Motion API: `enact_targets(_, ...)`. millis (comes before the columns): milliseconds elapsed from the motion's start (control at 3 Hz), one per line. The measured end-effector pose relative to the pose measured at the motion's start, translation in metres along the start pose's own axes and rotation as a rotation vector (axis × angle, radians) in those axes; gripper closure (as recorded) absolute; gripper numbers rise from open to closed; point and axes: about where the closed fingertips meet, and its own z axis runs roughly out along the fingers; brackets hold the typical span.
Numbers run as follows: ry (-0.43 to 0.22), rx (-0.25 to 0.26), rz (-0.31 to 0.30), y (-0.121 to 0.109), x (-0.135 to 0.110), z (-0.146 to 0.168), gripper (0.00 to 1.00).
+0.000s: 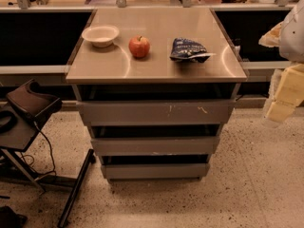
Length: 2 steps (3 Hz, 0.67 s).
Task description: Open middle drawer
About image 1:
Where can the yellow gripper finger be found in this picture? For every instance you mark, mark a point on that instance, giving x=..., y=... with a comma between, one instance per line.
x=286, y=93
x=271, y=38

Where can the grey drawer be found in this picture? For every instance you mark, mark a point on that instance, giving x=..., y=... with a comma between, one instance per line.
x=157, y=112
x=155, y=171
x=155, y=146

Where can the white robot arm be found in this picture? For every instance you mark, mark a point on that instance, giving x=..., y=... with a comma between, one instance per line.
x=292, y=35

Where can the grey metal drawer cabinet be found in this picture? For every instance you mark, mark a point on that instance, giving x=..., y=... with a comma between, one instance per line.
x=114, y=74

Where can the grey bottom drawer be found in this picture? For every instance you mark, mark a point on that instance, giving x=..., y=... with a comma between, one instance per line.
x=155, y=171

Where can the grey top drawer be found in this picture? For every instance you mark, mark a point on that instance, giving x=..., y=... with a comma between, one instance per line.
x=157, y=112

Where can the blue chip bag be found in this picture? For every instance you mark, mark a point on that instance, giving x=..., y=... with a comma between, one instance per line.
x=186, y=50

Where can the red apple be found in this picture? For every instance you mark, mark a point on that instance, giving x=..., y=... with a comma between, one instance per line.
x=139, y=46

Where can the white bowl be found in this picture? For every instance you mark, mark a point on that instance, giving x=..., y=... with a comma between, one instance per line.
x=101, y=36

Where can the dark brown headset device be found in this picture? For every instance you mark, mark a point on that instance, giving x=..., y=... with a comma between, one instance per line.
x=32, y=105

